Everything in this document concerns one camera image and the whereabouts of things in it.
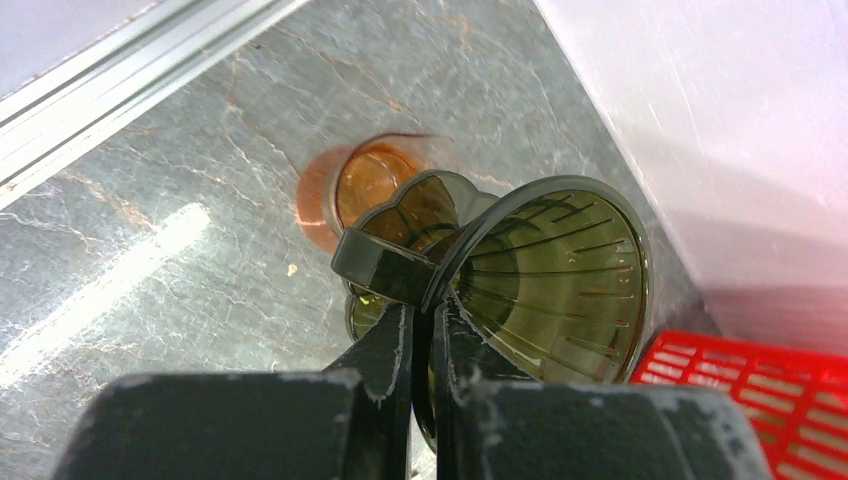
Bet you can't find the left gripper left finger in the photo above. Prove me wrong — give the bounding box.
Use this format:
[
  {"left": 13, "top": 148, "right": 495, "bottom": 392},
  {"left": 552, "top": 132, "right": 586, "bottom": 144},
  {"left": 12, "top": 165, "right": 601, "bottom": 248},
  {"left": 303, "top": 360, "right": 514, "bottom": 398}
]
[{"left": 325, "top": 303, "right": 414, "bottom": 479}]

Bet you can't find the green transparent dripper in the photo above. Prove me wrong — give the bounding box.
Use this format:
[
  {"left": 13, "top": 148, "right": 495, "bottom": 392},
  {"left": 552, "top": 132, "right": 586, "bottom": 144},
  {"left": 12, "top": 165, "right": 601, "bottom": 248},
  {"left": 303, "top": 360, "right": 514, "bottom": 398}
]
[{"left": 331, "top": 169, "right": 654, "bottom": 452}]

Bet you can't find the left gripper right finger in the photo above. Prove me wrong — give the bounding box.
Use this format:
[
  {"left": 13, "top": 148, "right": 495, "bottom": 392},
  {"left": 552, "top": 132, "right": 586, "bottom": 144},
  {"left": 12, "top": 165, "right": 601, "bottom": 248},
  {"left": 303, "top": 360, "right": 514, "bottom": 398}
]
[{"left": 431, "top": 299, "right": 530, "bottom": 479}]

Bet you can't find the red plastic basket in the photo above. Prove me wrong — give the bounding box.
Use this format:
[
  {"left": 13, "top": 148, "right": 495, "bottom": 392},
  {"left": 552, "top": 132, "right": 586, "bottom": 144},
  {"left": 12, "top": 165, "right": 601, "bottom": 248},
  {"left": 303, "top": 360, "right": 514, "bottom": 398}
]
[{"left": 631, "top": 331, "right": 847, "bottom": 479}]

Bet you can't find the orange glass flask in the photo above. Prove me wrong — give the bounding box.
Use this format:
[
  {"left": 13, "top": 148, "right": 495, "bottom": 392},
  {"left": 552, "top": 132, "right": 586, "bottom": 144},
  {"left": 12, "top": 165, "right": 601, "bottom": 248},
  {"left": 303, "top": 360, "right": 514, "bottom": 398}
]
[{"left": 295, "top": 132, "right": 445, "bottom": 253}]

